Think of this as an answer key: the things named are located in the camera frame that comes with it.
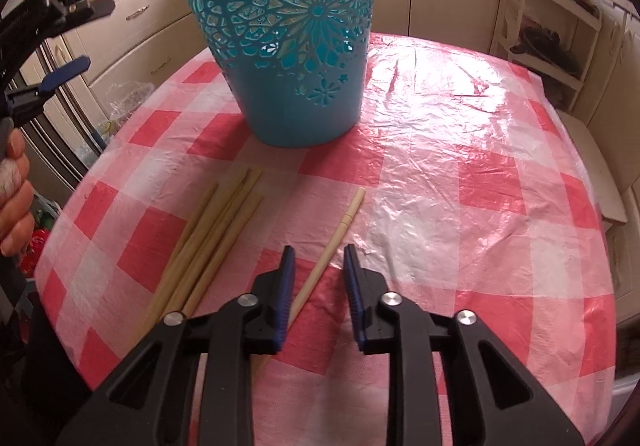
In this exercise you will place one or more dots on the cream counter drawer unit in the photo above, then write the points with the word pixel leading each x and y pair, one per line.
pixel 622 125

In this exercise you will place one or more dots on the light wooden chopstick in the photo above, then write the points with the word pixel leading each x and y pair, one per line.
pixel 345 221

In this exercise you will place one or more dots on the white trolley rack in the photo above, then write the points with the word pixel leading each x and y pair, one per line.
pixel 550 50

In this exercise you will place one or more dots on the bundle of wooden chopsticks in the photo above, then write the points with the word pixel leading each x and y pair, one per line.
pixel 220 226

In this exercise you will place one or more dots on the blue perforated plastic basket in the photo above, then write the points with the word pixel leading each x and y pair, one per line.
pixel 300 95

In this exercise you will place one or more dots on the person's left hand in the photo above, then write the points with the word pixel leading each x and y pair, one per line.
pixel 15 196

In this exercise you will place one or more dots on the pink checked tablecloth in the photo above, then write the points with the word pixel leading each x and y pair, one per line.
pixel 450 206

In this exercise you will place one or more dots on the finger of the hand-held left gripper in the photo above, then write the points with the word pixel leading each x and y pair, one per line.
pixel 90 8
pixel 65 73

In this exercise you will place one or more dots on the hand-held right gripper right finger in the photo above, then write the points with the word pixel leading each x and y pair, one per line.
pixel 356 301

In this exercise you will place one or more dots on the dark bag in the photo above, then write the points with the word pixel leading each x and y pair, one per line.
pixel 542 48

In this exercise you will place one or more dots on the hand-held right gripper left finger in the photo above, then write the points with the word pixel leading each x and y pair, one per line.
pixel 282 298

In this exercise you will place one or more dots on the cream stove drawer unit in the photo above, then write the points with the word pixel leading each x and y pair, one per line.
pixel 145 25

